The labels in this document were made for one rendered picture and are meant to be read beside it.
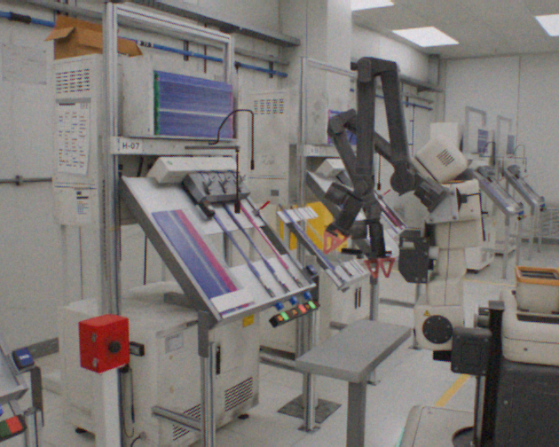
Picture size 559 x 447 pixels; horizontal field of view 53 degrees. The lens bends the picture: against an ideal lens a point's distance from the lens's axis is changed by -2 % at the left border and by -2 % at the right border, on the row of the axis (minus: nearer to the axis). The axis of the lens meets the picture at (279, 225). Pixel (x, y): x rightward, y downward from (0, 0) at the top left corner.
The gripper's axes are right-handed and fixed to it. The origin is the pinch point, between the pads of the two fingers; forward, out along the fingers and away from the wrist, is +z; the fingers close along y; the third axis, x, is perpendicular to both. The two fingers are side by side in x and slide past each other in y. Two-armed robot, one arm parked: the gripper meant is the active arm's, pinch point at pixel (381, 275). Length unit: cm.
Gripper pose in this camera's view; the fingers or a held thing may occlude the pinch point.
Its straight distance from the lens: 218.8
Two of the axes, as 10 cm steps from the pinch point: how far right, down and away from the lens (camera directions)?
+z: 0.9, 9.9, -0.8
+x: 9.5, -0.6, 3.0
